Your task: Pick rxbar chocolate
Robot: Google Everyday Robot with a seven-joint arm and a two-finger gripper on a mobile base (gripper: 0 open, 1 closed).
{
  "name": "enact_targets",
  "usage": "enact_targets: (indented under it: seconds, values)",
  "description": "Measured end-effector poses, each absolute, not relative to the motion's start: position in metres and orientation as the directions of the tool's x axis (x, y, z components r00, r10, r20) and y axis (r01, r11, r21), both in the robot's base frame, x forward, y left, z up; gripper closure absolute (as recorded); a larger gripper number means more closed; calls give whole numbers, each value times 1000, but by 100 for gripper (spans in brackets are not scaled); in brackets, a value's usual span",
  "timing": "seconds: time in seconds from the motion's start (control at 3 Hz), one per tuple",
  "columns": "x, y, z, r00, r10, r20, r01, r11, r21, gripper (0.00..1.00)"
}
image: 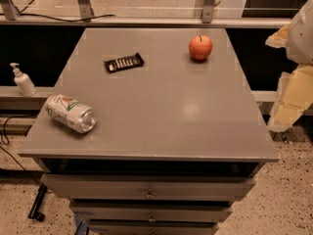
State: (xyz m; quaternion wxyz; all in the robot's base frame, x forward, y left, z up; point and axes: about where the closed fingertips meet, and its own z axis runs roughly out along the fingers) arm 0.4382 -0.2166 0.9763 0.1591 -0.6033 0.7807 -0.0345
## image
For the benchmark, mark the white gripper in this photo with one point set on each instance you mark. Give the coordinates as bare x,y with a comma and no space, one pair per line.
301,40

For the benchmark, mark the red apple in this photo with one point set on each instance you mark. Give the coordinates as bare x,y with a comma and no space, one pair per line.
200,47

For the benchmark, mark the white pump lotion bottle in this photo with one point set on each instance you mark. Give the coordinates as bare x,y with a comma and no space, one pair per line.
23,81

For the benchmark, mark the silver soda can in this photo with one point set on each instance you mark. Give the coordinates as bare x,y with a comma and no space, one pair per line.
71,113

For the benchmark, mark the grey drawer cabinet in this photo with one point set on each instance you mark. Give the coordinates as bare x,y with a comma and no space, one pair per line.
176,142

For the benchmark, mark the black floor bracket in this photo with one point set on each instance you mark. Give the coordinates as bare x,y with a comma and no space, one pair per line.
35,213

